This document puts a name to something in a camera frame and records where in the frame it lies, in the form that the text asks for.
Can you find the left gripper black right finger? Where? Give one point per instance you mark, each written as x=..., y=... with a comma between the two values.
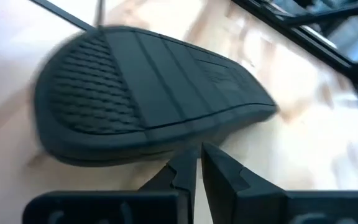
x=259, y=205

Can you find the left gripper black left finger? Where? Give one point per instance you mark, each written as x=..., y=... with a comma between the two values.
x=135, y=208

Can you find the black rubber slide sandal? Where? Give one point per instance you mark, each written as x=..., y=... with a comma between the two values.
x=154, y=81

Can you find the black aluminium table frame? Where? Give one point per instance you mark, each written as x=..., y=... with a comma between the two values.
x=291, y=29

